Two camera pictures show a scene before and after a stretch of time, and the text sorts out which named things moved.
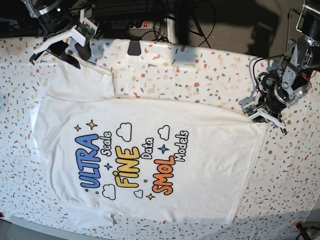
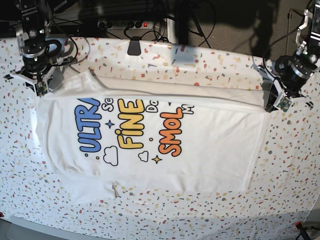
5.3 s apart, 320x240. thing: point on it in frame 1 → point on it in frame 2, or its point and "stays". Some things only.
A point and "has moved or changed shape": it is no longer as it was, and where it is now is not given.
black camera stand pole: [182, 11] stays
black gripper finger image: [84, 52] → [56, 80]
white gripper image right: [252, 111] → [284, 102]
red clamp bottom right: [303, 231] stays
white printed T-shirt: [122, 160] has moved or changed shape
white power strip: [124, 25] stays
